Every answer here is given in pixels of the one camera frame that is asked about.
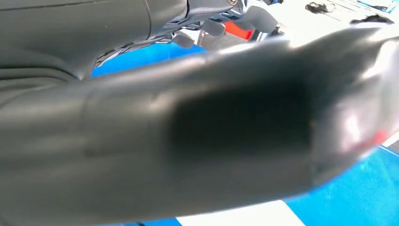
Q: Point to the blue steel shelf rack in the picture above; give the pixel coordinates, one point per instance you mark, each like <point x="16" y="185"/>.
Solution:
<point x="358" y="193"/>

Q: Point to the red barrier tape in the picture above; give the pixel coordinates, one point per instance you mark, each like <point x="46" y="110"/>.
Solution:
<point x="238" y="30"/>

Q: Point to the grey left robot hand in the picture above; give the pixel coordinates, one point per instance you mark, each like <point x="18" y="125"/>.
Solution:
<point x="237" y="131"/>

